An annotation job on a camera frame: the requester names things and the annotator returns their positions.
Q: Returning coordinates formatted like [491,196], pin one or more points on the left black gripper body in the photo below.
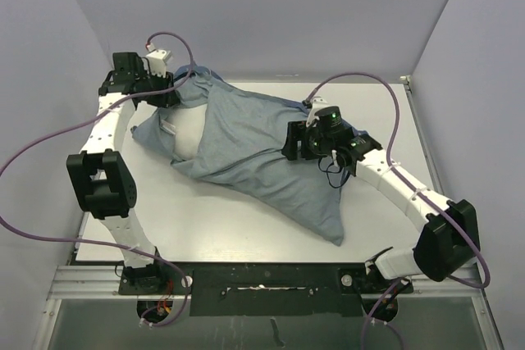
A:
[152,83]

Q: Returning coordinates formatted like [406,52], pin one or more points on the aluminium frame rail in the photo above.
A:
[103,282]

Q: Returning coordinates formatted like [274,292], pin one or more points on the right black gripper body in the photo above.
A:
[316,143]

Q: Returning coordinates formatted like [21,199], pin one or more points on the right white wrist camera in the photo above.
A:
[313,104]

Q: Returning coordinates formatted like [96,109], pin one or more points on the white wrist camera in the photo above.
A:
[313,104]
[157,62]

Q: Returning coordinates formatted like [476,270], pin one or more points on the blue pillowcase with fish print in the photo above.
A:
[240,148]

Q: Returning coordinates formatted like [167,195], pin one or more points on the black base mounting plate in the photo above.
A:
[215,289]

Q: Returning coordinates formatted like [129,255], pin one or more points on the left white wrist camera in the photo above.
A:
[157,62]

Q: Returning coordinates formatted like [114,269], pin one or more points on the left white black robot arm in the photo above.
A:
[102,182]

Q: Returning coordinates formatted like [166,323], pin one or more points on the white pillow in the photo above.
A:
[185,126]

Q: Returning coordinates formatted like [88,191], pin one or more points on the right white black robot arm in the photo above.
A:
[448,233]

